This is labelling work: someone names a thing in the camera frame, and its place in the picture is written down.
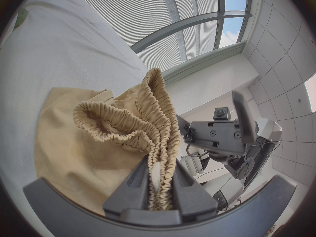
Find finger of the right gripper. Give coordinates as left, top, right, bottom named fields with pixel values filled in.
left=176, top=115, right=191, bottom=136
left=232, top=91, right=258, bottom=144

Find tan shorts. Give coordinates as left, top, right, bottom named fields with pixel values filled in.
left=33, top=67, right=182, bottom=216

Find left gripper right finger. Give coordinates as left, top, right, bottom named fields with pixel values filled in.
left=172, top=160, right=219, bottom=223

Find window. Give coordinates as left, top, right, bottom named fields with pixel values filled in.
left=83, top=0, right=253, bottom=83

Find green garment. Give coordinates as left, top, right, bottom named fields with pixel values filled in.
left=13, top=7, right=30, bottom=31

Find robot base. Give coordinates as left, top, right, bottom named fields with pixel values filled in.
left=181, top=151, right=245, bottom=210

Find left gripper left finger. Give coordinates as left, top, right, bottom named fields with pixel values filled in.
left=103, top=155, right=150, bottom=217

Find bed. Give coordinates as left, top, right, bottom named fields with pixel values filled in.
left=0, top=0, right=165, bottom=215

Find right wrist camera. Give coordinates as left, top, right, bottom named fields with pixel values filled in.
left=213, top=107, right=232, bottom=121

